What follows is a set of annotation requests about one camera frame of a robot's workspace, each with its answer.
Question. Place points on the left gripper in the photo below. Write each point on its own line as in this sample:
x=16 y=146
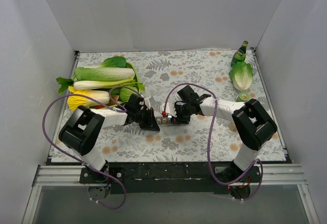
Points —
x=147 y=116

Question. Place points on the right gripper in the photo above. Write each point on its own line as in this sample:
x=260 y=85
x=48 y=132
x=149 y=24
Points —
x=180 y=112

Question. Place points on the grey weekly pill organizer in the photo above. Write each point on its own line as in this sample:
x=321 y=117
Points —
x=163 y=120

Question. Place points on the green pill bottle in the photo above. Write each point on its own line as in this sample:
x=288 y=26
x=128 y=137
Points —
x=243 y=97

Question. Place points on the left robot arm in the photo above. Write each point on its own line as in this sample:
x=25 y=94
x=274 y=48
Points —
x=82 y=129

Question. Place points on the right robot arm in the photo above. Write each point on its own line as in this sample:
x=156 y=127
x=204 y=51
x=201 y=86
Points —
x=254 y=125

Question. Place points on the round green cabbage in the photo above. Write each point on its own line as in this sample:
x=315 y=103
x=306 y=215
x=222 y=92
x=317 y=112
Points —
x=125 y=93

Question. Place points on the yellow cabbage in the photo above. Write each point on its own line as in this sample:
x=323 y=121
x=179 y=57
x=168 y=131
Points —
x=75 y=101

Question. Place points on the green plastic tray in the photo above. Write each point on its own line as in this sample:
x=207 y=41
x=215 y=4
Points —
x=138 y=85

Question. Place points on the dark green leafy vegetable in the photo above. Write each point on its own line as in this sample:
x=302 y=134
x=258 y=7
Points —
x=114 y=62

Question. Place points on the green lettuce head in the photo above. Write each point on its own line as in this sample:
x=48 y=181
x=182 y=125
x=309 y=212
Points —
x=241 y=75

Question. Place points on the green glass bottle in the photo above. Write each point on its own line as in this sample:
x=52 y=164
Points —
x=240 y=54

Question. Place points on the green napa cabbage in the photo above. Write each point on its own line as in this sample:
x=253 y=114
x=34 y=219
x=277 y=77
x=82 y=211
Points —
x=103 y=74

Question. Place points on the white stalk bok choy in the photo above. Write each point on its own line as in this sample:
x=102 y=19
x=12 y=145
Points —
x=88 y=85

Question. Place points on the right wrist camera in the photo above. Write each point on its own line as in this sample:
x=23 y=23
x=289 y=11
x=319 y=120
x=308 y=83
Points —
x=168 y=110

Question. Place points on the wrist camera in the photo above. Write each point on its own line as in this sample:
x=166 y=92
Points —
x=168 y=110
x=147 y=102

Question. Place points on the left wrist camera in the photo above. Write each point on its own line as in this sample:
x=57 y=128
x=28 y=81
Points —
x=147 y=102

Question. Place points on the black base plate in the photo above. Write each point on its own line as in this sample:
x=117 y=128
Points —
x=159 y=177

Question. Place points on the aluminium frame rail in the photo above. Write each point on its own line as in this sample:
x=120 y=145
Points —
x=69 y=175

